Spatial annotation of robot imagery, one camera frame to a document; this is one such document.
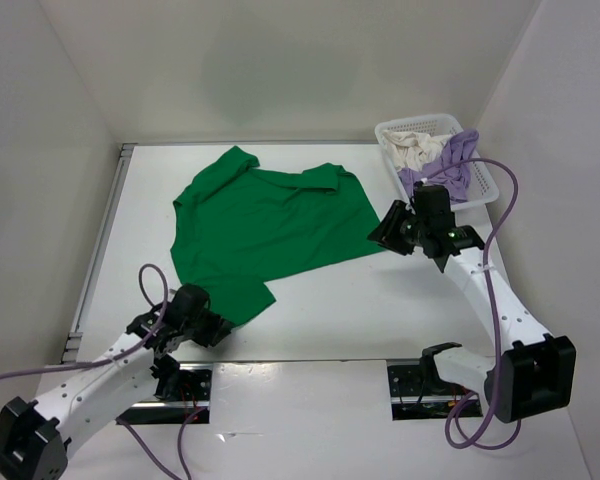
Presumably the cream t shirt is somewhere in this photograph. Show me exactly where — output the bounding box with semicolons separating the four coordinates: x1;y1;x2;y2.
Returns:
382;130;452;172

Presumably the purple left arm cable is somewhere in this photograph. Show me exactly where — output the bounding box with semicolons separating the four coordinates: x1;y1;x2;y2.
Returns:
0;263;206;480

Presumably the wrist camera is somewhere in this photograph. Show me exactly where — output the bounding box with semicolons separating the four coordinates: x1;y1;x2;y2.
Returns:
171;284;210;321
412;184;455;229

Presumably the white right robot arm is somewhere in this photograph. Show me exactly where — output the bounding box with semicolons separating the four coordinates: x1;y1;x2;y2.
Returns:
368;200;576;423

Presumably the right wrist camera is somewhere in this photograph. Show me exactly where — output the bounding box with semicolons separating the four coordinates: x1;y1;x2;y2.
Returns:
412;184;455;229

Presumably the green t shirt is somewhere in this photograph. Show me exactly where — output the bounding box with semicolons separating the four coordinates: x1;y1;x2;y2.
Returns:
171;146;381;326

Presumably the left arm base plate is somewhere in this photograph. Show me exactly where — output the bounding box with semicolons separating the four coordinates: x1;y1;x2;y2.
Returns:
120;363;213;426

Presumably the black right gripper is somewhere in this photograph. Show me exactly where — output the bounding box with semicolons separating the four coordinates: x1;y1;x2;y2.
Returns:
367;199;429;255

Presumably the lavender t shirt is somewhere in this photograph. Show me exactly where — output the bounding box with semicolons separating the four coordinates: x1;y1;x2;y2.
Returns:
398;129;479;204

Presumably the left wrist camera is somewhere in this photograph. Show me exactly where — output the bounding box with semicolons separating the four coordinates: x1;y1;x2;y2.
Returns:
171;284;210;321

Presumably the aluminium table edge rail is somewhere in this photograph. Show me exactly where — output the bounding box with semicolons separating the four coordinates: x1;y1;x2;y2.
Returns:
60;143;136;364

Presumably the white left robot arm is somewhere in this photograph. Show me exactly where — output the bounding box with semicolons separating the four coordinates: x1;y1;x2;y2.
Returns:
0;308;235;479

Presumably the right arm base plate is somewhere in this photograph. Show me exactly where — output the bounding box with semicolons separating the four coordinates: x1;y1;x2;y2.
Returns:
386;359;468;421

